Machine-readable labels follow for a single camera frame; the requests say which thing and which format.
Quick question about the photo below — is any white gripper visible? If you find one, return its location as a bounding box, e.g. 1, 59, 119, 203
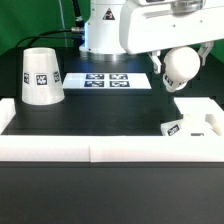
119, 0, 224, 74

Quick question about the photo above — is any white lamp bulb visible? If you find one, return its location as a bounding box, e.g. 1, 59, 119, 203
163, 47, 200, 92

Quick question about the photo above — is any white lamp base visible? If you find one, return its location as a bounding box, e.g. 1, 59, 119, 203
160, 96, 224, 137

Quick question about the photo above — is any white lamp shade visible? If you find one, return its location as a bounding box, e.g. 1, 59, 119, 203
22, 47, 65, 105

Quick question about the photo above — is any white foam fence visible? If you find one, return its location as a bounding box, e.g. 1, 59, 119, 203
0, 98, 224, 163

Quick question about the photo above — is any white marker plate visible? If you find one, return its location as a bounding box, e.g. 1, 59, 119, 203
63, 73, 151, 89

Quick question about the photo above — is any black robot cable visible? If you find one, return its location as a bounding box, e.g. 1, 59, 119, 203
15, 0, 86, 48

